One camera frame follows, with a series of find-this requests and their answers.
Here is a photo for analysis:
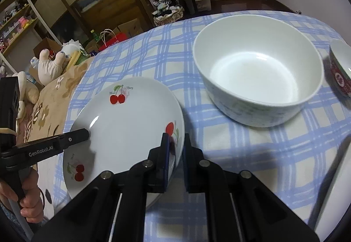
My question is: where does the white storage box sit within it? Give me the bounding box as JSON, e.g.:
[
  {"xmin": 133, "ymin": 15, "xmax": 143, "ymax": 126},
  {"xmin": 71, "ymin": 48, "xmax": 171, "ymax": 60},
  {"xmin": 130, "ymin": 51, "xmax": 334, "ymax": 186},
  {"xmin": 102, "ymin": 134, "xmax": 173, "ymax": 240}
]
[{"xmin": 182, "ymin": 0, "xmax": 212, "ymax": 13}]

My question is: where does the red floral patterned bowl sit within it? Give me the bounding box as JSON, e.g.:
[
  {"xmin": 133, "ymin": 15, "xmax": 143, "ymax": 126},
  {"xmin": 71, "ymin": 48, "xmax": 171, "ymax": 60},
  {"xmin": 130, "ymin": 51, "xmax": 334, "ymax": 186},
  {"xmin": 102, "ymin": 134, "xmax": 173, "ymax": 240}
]
[{"xmin": 329, "ymin": 39, "xmax": 351, "ymax": 98}]

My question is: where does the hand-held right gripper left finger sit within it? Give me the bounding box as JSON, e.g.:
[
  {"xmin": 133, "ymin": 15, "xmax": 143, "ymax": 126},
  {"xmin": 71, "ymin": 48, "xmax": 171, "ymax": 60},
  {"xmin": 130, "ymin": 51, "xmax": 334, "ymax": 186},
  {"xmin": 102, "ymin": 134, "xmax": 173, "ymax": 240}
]
[{"xmin": 31, "ymin": 132, "xmax": 170, "ymax": 242}]

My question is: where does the white plush toy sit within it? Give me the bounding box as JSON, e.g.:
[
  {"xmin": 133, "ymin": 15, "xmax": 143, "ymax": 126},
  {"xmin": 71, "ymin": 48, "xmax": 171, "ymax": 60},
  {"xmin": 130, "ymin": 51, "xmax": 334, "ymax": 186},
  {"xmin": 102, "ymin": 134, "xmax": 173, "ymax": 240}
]
[
  {"xmin": 11, "ymin": 71, "xmax": 41, "ymax": 104},
  {"xmin": 38, "ymin": 39, "xmax": 84, "ymax": 84}
]

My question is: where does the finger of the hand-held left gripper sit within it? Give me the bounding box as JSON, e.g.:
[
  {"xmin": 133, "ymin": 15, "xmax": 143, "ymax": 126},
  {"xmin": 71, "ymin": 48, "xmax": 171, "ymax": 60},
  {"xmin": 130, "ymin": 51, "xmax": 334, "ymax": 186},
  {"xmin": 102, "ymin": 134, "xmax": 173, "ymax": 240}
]
[{"xmin": 61, "ymin": 128, "xmax": 90, "ymax": 150}]

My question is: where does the white cherry print plate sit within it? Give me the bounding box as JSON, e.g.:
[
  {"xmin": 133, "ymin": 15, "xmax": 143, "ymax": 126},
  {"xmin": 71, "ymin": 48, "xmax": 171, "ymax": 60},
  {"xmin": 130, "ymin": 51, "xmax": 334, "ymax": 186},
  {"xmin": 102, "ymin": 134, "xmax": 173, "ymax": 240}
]
[{"xmin": 63, "ymin": 76, "xmax": 185, "ymax": 208}]

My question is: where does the beige floral blanket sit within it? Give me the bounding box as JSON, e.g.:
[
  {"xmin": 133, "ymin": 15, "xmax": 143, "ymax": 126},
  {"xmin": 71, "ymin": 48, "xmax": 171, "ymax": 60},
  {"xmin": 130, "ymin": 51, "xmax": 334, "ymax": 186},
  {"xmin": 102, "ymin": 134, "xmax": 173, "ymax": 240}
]
[{"xmin": 16, "ymin": 57, "xmax": 95, "ymax": 149}]

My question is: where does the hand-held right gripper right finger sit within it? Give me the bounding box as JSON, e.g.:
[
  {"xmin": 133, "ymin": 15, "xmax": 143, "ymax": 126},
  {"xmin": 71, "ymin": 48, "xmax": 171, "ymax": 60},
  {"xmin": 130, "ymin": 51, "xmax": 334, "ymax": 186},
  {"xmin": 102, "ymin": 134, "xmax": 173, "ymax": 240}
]
[{"xmin": 183, "ymin": 134, "xmax": 320, "ymax": 242}]

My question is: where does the wicker basket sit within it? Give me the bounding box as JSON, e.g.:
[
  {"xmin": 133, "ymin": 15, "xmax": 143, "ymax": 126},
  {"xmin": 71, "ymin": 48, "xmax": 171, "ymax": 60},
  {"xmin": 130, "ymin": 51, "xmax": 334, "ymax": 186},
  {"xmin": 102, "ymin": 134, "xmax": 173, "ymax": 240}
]
[{"xmin": 152, "ymin": 7, "xmax": 185, "ymax": 28}]

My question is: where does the person's left hand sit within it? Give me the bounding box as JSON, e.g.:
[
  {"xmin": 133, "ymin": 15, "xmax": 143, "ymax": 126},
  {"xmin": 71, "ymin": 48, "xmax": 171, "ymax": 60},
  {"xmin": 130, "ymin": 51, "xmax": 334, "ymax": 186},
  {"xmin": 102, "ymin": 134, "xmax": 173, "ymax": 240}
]
[{"xmin": 0, "ymin": 167, "xmax": 41, "ymax": 220}]

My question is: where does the wooden toy shelf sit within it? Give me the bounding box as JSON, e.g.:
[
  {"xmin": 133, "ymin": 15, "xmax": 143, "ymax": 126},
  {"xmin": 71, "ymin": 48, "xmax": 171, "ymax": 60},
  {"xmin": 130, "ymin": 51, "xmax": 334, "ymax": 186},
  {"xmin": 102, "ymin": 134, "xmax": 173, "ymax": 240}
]
[{"xmin": 0, "ymin": 0, "xmax": 39, "ymax": 57}]

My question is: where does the blue plaid tablecloth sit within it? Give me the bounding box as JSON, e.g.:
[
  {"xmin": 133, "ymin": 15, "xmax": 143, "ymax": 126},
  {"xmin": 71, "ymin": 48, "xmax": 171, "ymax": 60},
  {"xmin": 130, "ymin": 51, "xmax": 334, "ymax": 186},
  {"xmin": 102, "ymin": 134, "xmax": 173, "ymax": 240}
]
[{"xmin": 53, "ymin": 10, "xmax": 351, "ymax": 242}]

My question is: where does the large deep white bowl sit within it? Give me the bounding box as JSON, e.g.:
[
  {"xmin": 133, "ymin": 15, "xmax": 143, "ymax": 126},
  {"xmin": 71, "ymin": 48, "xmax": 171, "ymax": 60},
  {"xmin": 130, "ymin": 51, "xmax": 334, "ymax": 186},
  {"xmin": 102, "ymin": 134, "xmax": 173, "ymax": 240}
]
[{"xmin": 192, "ymin": 14, "xmax": 325, "ymax": 128}]

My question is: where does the cardboard box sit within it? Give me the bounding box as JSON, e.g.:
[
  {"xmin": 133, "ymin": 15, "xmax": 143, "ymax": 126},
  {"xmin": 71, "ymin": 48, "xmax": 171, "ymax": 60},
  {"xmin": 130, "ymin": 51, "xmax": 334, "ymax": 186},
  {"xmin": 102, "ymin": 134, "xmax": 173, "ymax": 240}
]
[
  {"xmin": 33, "ymin": 37, "xmax": 63, "ymax": 59},
  {"xmin": 118, "ymin": 18, "xmax": 143, "ymax": 39}
]

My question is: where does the red shopping bag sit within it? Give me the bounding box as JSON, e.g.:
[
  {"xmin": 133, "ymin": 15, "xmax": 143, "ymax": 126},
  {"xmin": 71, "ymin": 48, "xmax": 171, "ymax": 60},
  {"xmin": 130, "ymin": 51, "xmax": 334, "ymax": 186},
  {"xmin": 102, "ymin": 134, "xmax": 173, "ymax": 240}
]
[{"xmin": 98, "ymin": 29, "xmax": 130, "ymax": 52}]

